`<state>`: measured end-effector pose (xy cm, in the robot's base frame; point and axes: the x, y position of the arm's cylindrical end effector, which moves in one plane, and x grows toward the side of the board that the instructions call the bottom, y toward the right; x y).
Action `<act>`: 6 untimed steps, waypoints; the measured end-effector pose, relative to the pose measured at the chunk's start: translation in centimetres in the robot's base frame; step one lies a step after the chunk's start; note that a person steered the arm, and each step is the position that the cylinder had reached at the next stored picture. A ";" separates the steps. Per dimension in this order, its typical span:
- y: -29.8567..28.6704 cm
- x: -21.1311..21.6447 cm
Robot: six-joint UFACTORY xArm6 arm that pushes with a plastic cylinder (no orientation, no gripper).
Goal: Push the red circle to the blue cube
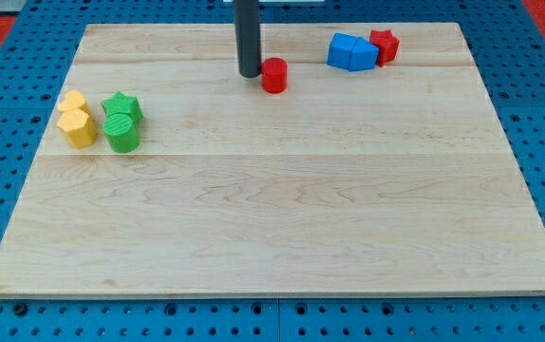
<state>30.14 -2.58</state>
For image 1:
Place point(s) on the green cylinder block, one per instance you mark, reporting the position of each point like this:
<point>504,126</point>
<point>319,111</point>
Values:
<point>121,133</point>

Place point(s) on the blue cube block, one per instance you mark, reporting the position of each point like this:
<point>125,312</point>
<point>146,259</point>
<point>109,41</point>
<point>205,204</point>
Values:
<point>340,49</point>

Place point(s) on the blue pentagon block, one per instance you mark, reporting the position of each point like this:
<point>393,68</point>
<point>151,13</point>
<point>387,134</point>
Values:
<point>363,55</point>

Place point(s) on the light wooden board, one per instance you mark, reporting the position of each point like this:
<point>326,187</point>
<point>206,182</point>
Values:
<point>393,182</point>

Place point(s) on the yellow heart block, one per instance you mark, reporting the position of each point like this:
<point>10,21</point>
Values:
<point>74,99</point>

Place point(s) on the yellow hexagon block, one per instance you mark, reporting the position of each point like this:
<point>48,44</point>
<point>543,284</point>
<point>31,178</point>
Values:
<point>78,128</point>

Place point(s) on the red star block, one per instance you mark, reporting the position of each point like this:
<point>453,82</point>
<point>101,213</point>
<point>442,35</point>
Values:
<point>387,44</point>

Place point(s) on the green star block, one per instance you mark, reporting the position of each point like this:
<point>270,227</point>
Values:
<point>120,103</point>

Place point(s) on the red cylinder block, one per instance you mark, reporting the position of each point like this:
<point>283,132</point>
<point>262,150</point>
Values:
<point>274,73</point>

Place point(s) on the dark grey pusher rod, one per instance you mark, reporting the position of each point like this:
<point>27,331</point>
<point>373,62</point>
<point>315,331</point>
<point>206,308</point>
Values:
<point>247,36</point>

